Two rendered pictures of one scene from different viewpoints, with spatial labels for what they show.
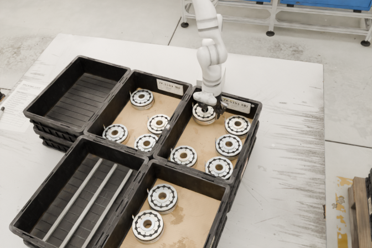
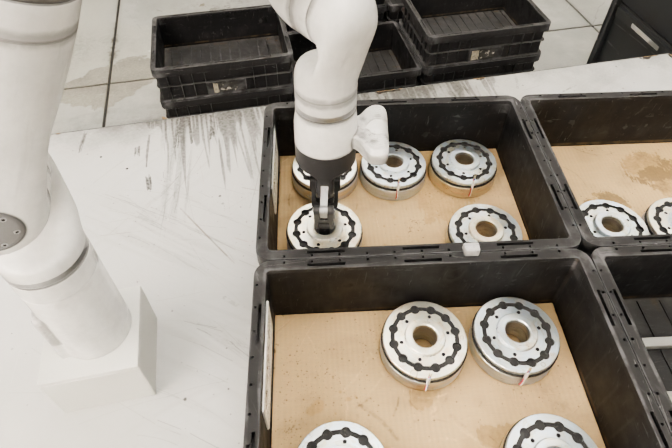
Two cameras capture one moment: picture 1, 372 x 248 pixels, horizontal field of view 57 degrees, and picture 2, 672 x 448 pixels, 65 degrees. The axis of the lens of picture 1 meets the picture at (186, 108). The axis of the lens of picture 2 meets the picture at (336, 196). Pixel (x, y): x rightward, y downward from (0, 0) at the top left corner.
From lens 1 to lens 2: 129 cm
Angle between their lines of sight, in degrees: 71
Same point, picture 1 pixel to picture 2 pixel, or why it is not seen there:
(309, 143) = (255, 126)
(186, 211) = (583, 193)
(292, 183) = not seen: hidden behind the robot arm
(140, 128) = (458, 413)
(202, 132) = (372, 241)
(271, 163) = not seen: hidden behind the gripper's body
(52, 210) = not seen: outside the picture
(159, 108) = (342, 396)
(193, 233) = (609, 169)
